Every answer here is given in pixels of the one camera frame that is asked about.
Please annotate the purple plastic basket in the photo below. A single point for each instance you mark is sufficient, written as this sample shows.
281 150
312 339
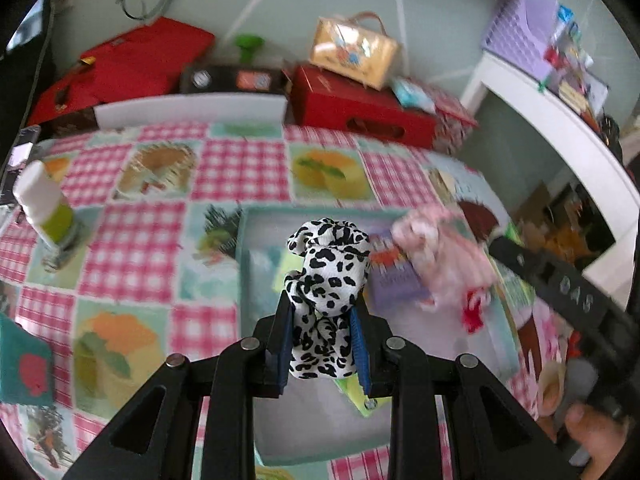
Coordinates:
515 35

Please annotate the light green pouch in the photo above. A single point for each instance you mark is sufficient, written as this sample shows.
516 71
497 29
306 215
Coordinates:
355 395

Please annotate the teal cardboard box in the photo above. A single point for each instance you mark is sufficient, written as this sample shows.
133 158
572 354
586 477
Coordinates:
320 425

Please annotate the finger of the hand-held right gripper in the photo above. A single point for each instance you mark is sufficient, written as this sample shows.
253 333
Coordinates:
515 260

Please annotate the teal plastic toy case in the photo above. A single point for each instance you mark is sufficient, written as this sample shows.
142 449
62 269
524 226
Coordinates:
15 345

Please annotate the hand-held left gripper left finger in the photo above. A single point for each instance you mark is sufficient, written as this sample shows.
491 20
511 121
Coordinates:
285 345

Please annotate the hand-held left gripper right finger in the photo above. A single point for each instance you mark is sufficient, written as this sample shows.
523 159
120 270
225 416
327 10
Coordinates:
361 355

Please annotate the dark floral box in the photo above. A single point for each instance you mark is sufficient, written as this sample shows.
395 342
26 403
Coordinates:
65 122

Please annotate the purple wet wipes packet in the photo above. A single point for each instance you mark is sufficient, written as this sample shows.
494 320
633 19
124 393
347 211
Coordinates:
395 280

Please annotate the small red fabric item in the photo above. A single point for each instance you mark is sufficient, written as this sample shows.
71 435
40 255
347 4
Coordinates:
472 310

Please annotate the yellow handbag shaped box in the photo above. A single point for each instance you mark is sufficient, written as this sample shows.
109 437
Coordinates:
350 55

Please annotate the smartphone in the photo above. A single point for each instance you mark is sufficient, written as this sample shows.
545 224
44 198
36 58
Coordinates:
20 152

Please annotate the white chair back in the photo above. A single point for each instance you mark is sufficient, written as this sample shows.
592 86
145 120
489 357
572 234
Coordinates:
190 110

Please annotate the light blue tissue pack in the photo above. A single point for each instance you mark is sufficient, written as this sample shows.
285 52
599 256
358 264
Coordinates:
412 95

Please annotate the person's right hand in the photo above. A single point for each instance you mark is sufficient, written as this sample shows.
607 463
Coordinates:
595 440

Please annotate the white plastic bottle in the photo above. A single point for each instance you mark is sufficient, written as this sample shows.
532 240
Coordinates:
45 210

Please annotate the leopard print scrunchie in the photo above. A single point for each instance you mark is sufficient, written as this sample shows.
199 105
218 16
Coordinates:
325 270

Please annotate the green plastic knob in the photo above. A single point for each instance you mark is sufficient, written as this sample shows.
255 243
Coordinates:
249 47

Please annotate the pink checked picture tablecloth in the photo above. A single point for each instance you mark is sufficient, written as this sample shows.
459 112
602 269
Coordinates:
140 250

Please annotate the pink white striped cloth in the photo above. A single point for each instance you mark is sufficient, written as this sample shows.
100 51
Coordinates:
460 265

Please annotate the black box with gauge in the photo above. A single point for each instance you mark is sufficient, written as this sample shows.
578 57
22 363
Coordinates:
225 80

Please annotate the pile of colourful packets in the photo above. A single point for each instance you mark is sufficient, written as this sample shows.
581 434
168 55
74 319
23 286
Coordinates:
575 60

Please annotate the red carton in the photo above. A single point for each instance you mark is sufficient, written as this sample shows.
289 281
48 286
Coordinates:
340 105

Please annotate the white shelf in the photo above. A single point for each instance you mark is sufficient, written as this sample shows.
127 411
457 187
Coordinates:
550 110

